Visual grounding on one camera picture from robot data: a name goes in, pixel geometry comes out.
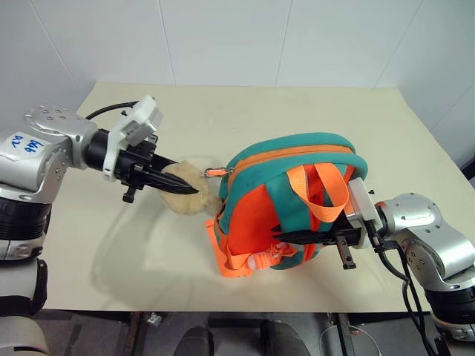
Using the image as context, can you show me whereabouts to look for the beige plush toy pendant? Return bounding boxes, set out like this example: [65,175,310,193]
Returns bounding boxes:
[159,159,223,215]

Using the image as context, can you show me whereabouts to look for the green and orange backpack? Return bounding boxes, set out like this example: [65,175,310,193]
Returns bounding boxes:
[204,132,370,278]

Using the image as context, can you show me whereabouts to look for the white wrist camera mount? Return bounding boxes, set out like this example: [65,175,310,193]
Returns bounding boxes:
[347,177,383,249]
[102,94,164,182]

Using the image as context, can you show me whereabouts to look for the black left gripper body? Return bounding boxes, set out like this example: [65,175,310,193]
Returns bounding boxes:
[113,135,160,204]

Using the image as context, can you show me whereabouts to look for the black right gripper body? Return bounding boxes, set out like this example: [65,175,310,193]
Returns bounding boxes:
[332,214,361,271]

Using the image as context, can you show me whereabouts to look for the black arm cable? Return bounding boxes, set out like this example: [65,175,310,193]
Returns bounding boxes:
[365,218,450,356]
[85,100,138,120]

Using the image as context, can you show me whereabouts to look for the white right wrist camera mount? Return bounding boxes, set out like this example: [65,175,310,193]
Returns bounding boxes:
[347,177,383,249]

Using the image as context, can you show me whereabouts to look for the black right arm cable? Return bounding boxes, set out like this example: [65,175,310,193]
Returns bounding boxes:
[365,218,450,356]

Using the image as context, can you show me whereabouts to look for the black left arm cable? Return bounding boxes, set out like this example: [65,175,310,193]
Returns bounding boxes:
[85,100,138,120]

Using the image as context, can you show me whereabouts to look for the white label with blue writing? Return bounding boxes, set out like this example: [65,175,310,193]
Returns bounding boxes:
[0,129,49,162]

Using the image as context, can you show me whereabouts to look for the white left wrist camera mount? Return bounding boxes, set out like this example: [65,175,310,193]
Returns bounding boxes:
[102,94,164,182]

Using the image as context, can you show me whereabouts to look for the thin white cable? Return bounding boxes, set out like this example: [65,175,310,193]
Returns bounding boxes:
[321,322,379,356]

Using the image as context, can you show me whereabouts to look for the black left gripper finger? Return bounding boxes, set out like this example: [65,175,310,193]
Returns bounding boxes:
[148,154,183,171]
[142,171,200,196]

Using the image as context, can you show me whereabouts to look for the orange keychain strap with clip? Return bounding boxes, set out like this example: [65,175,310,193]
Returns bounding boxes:
[203,167,235,178]

